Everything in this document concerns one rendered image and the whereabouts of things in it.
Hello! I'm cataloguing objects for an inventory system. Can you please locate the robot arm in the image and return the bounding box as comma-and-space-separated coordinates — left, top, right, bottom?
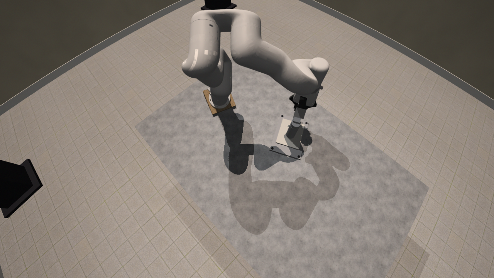
181, 9, 329, 109

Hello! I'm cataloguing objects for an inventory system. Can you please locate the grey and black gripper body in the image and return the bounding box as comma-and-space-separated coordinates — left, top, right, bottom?
293, 90, 319, 107

